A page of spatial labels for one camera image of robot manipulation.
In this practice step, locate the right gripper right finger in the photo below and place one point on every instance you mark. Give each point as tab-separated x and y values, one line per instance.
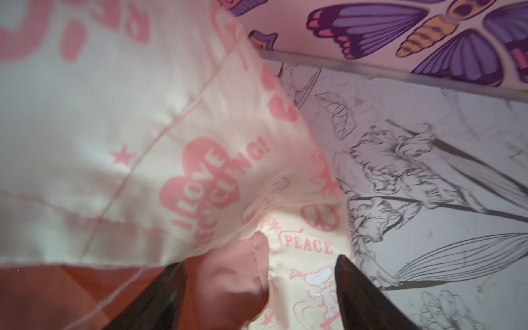
362	306

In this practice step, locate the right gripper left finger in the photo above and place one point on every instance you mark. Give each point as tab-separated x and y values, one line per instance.
159	306

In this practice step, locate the pink printed kids jacket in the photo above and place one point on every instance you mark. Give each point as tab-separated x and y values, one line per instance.
138	134

